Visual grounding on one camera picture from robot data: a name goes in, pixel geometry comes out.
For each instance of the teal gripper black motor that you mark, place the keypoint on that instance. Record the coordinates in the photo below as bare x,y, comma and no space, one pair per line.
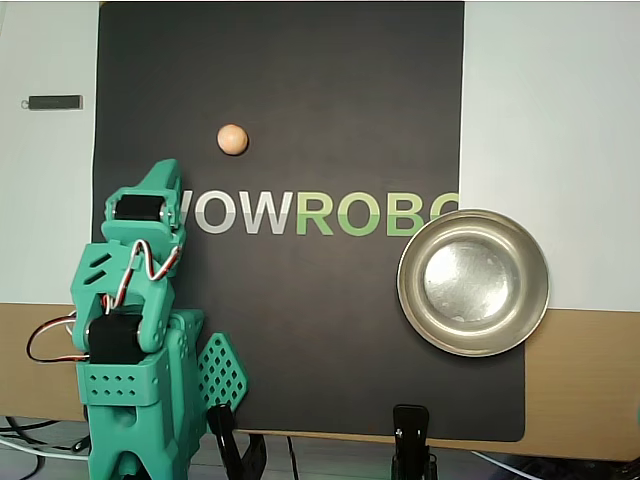
138,209

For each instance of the wooden ball with black base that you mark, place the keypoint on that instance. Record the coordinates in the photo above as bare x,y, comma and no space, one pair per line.
232,140

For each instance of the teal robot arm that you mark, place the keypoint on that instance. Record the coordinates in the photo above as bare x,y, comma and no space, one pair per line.
155,310

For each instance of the metal bowl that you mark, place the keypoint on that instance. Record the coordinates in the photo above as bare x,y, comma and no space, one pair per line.
472,282

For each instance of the white paper sheet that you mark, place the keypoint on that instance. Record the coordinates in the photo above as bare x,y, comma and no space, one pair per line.
45,200
550,150

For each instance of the black USB stick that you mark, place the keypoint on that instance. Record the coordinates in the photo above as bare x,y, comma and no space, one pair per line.
55,102

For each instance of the black WOWROBO mat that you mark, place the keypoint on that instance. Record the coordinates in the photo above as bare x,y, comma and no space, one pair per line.
325,100

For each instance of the black table clamp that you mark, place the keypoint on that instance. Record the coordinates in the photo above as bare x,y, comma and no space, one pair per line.
225,440

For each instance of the black clamp right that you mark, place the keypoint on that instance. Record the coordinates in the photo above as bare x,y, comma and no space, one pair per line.
410,440

